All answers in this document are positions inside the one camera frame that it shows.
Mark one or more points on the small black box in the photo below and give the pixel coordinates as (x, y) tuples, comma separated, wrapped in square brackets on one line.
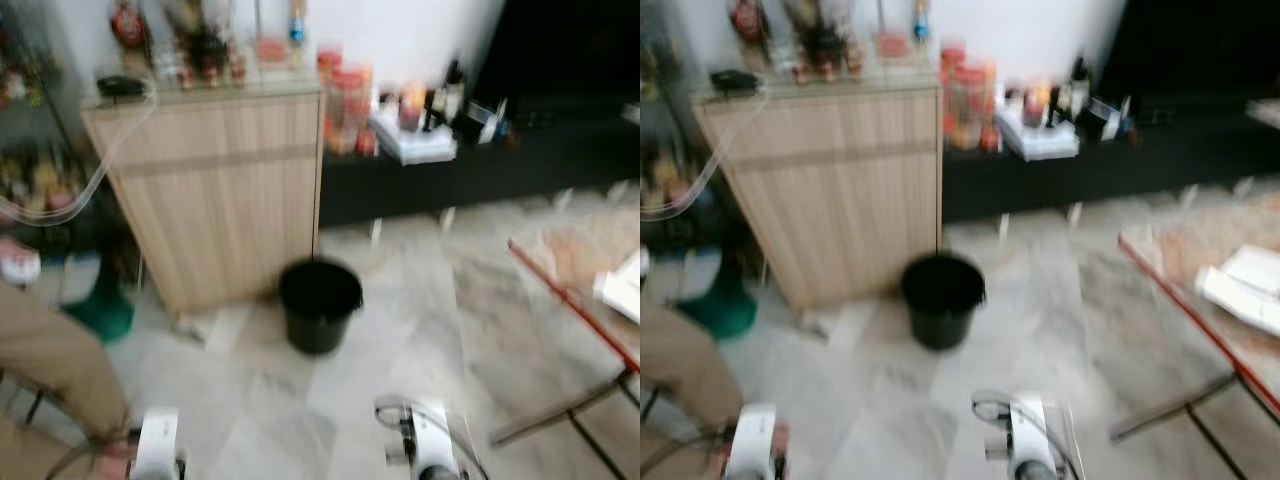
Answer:
[(1105, 118), (478, 122)]

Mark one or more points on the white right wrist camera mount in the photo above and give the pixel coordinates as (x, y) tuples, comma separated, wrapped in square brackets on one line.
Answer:
[(1030, 430), (432, 432)]

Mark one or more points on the small pink box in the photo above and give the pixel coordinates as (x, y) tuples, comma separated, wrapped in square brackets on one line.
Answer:
[(893, 44), (272, 48)]

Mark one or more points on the orange candle cup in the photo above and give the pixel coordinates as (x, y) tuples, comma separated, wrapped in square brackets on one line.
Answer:
[(412, 108), (1036, 104)]

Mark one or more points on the red edged folding table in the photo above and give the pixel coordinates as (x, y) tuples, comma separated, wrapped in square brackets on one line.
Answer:
[(575, 250), (1170, 245)]

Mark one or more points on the black plastic bucket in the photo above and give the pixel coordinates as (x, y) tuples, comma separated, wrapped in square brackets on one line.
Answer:
[(942, 305), (320, 310)]

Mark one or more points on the black low TV console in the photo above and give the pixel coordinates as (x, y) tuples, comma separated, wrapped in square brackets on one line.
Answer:
[(500, 170), (1120, 168)]

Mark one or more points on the slim blue bottle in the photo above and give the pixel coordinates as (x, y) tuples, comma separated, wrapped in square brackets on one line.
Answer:
[(298, 25), (921, 22)]

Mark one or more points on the white paper stack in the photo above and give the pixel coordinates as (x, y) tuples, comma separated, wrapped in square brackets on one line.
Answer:
[(1245, 285), (622, 288)]

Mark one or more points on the dark glass display shelf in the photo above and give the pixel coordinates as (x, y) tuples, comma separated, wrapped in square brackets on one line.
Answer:
[(662, 130), (40, 130)]

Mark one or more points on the white flat box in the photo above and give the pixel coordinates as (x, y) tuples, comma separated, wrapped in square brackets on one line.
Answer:
[(415, 145), (1040, 140)]

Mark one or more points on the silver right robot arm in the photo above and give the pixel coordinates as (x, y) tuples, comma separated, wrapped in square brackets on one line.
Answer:
[(437, 473), (1035, 472)]

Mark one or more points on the light wooden cabinet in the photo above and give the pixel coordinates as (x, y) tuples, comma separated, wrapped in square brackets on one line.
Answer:
[(210, 200), (830, 195)]

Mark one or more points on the small white object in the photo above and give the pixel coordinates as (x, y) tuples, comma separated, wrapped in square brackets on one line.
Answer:
[(18, 265)]

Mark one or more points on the small black air pump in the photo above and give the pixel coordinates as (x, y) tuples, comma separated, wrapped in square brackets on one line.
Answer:
[(736, 80), (122, 86)]

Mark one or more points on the green plastic stool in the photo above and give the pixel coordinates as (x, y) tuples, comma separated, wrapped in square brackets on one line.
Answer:
[(100, 310), (722, 305)]

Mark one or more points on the person leg khaki trousers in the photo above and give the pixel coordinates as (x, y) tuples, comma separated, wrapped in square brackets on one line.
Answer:
[(680, 365), (50, 355)]

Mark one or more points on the large red lidded jar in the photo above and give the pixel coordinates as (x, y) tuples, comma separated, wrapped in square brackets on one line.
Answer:
[(352, 105), (975, 105)]

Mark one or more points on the dark wine bottle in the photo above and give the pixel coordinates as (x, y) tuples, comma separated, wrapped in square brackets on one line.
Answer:
[(1080, 90), (452, 95)]

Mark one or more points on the small red lidded jar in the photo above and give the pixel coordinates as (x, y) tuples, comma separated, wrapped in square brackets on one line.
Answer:
[(328, 60), (952, 55)]

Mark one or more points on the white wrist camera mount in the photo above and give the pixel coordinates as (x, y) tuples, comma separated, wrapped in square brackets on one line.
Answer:
[(752, 438), (158, 440), (432, 432), (1030, 430)]

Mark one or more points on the red white round figurine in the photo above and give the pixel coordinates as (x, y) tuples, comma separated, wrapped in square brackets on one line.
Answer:
[(748, 20), (128, 22)]

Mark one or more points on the black flat television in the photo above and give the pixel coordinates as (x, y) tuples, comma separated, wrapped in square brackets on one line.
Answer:
[(1190, 40), (560, 45)]

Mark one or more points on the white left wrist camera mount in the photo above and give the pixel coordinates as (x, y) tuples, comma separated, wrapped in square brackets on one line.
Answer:
[(752, 438), (158, 440)]

